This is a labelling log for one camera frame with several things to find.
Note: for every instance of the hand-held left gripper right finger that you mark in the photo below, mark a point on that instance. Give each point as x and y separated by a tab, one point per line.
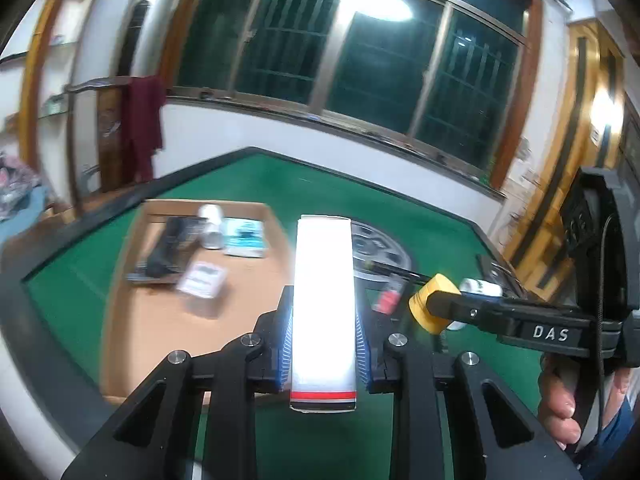
362	355

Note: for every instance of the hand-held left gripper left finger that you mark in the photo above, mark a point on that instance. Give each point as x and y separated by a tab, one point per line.
285	355

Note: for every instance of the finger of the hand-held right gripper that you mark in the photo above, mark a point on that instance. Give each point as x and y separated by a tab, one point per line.
465	312

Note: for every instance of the long white box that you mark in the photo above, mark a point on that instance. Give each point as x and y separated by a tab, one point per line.
325	310

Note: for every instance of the clear plastic box red item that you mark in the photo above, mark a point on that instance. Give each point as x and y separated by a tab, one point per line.
389	301

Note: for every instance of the cardboard box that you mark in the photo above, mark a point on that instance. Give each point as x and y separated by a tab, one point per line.
150	335

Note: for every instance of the person's right forearm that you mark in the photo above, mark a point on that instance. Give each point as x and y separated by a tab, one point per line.
620	435

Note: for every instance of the person's right hand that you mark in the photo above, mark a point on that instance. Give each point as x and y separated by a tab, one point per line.
557	395

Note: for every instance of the white bottle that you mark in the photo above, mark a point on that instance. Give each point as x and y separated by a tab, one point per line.
480	287
212	232

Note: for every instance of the black pen green end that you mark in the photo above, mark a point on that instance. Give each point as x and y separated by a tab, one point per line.
400	271

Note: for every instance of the round table control panel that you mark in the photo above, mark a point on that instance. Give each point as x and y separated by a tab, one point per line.
380	247

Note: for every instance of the small white box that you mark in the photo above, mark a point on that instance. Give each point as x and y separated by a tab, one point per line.
202	280

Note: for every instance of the gold black striped door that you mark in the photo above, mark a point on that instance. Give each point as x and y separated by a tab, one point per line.
545	220

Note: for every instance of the teal white packet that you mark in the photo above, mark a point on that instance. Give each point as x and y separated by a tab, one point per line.
245	240

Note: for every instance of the black packet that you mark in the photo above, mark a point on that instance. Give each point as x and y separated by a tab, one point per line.
167	252

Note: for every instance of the barred window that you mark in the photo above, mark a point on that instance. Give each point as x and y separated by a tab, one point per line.
380	70

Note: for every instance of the maroon cloth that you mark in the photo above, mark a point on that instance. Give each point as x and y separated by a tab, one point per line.
142	120

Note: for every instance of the wooden chair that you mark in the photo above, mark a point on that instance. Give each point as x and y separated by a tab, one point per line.
107	125

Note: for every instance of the pile of clothes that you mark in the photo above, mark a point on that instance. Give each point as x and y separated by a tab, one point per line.
17	180

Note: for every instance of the silver standing air conditioner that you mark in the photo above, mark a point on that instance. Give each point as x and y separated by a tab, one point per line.
150	5

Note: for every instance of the wooden wall shelf unit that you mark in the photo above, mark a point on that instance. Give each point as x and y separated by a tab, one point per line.
31	75

